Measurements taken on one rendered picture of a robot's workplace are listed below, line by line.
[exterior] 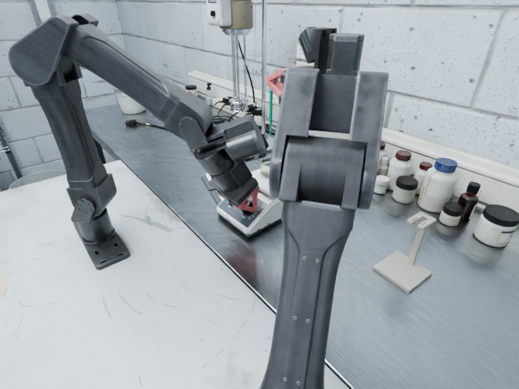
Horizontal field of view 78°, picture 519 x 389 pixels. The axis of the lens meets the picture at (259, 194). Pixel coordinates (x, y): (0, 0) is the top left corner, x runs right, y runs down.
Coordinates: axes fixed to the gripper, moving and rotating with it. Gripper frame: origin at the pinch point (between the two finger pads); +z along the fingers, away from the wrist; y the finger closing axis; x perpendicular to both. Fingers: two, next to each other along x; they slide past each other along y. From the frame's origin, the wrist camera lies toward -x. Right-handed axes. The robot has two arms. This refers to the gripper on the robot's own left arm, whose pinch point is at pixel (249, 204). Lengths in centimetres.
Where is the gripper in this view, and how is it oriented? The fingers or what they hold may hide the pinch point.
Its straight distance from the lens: 73.4
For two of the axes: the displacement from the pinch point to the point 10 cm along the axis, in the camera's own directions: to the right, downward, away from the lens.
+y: -6.4, -4.1, 6.5
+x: -6.7, 7.1, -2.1
